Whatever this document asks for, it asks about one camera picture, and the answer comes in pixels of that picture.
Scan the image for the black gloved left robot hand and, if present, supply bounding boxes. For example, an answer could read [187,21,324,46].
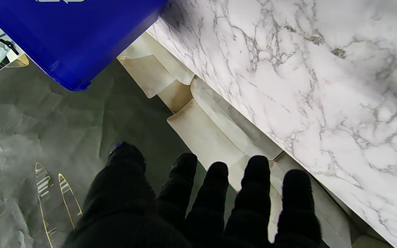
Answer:
[63,141,323,248]

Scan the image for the blue plastic recycling bin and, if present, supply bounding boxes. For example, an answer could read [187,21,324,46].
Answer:
[0,0,168,91]

